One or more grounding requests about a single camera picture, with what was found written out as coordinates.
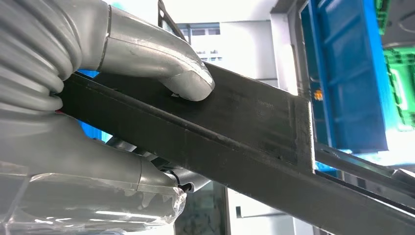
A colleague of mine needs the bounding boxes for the blue plastic crate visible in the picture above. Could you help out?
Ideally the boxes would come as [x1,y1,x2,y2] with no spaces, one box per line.
[300,0,390,153]

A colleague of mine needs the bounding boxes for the green plastic crate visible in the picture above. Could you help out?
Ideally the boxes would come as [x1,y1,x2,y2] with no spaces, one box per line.
[374,0,415,130]

